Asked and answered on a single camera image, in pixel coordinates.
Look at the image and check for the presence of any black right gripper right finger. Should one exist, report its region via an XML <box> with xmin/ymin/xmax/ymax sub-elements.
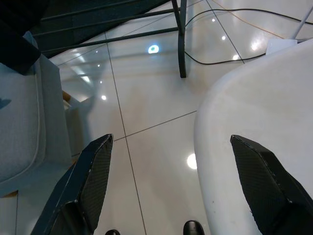
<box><xmin>230</xmin><ymin>134</ymin><xmax>313</xmax><ymax>235</ymax></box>

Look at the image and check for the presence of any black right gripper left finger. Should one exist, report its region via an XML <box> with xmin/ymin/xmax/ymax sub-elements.
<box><xmin>30</xmin><ymin>134</ymin><xmax>113</xmax><ymax>235</ymax></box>

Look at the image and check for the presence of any white plastic shell chair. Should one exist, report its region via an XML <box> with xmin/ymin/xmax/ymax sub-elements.
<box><xmin>194</xmin><ymin>39</ymin><xmax>313</xmax><ymax>235</ymax></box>

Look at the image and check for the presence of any black robot right foot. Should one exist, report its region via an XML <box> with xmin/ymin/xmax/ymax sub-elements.
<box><xmin>183</xmin><ymin>220</ymin><xmax>205</xmax><ymax>235</ymax></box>

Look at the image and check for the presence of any black cushion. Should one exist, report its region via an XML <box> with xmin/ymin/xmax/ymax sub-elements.
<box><xmin>0</xmin><ymin>0</ymin><xmax>49</xmax><ymax>75</ymax></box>

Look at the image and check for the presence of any black metal rack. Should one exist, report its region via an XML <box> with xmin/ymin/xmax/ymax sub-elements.
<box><xmin>31</xmin><ymin>0</ymin><xmax>188</xmax><ymax>78</ymax></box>

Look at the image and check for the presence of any black floor cable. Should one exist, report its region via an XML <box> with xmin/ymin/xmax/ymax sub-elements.
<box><xmin>184</xmin><ymin>8</ymin><xmax>313</xmax><ymax>27</ymax></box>
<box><xmin>184</xmin><ymin>50</ymin><xmax>268</xmax><ymax>66</ymax></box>

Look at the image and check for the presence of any white cable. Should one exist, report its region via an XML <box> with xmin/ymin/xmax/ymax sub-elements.
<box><xmin>292</xmin><ymin>0</ymin><xmax>313</xmax><ymax>40</ymax></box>

